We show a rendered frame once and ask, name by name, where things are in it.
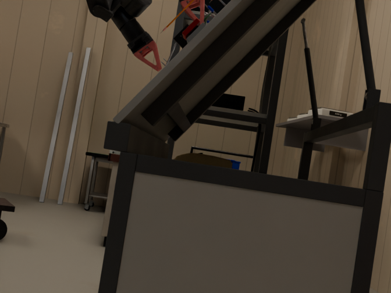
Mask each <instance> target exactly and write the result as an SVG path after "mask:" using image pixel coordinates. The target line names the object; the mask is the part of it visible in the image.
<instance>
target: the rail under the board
mask: <svg viewBox="0 0 391 293"><path fill-rule="evenodd" d="M104 149H109V150H113V151H119V152H128V153H136V154H140V155H147V156H154V157H159V158H168V152H169V144H167V143H165V142H163V141H161V140H159V139H157V138H156V137H154V136H152V135H150V134H148V133H146V132H145V131H143V130H140V129H139V128H137V127H135V126H133V125H131V124H127V123H116V122H112V121H108V123H107V128H106V134H105V141H104Z"/></svg>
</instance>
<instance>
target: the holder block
mask: <svg viewBox="0 0 391 293"><path fill-rule="evenodd" d="M188 26H189V25H188V24H187V25H186V26H185V27H184V28H183V29H182V30H181V31H180V32H179V33H178V34H177V35H176V36H175V37H174V38H173V39H174V41H175V42H177V44H178V45H179V46H180V47H181V48H182V49H183V48H184V47H185V46H186V45H187V40H185V39H184V38H183V35H182V32H183V31H184V30H185V29H186V28H187V27H188Z"/></svg>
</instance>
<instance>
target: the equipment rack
mask: <svg viewBox="0 0 391 293"><path fill-rule="evenodd" d="M181 11H182V7H181V4H180V1H179V2H178V6H177V14H176V16H177V15H178V14H179V13H180V12H181ZM192 12H193V13H194V14H195V16H196V17H197V18H198V19H200V12H199V11H194V10H192ZM192 22H193V20H192V19H191V18H190V17H189V16H188V15H187V14H186V13H185V12H184V11H183V12H182V13H181V14H180V15H179V16H178V17H177V18H176V21H175V28H174V32H173V38H174V37H175V36H176V35H177V34H178V33H179V32H180V31H181V30H182V29H183V28H184V27H185V26H186V25H187V24H188V25H190V24H191V23H192ZM288 32H289V29H287V30H286V31H285V32H284V33H283V34H282V35H281V36H280V37H279V38H278V39H277V40H276V41H275V42H274V43H273V44H272V48H271V54H270V58H269V63H268V69H267V73H266V79H265V87H264V95H263V101H262V111H261V113H254V112H247V111H242V110H235V109H228V108H220V107H216V106H211V107H210V108H209V109H208V110H207V111H206V112H205V113H204V114H203V115H202V116H201V117H200V118H199V119H198V120H197V121H196V122H195V123H200V124H207V125H212V126H219V127H226V128H233V129H238V130H246V131H253V132H257V126H258V124H261V134H260V140H259V144H258V149H257V154H256V159H255V167H254V172H256V173H264V174H267V170H268V163H269V156H270V151H271V143H272V136H273V129H274V124H275V117H276V110H277V105H278V98H279V90H280V83H281V78H282V71H283V64H284V59H285V52H286V44H287V36H288ZM175 43H176V42H175V41H174V39H172V46H171V50H170V53H171V51H172V49H173V47H174V45H175ZM179 51H180V46H179V45H178V44H176V47H175V50H174V51H173V54H172V56H171V58H170V61H171V60H172V59H173V58H174V57H175V56H176V55H177V54H178V53H179ZM274 65H275V66H274ZM272 77H273V78H272ZM270 92H271V93H270ZM269 96H270V97H269ZM267 111H268V112H267ZM207 119H208V120H207ZM234 123H235V124H234ZM253 126H254V127H253ZM263 138H264V139H263ZM262 142H263V143H262ZM174 143H175V141H174V140H173V139H172V138H171V137H170V138H169V139H168V141H167V144H169V152H168V159H172V155H173V148H174ZM260 157H261V158H260Z"/></svg>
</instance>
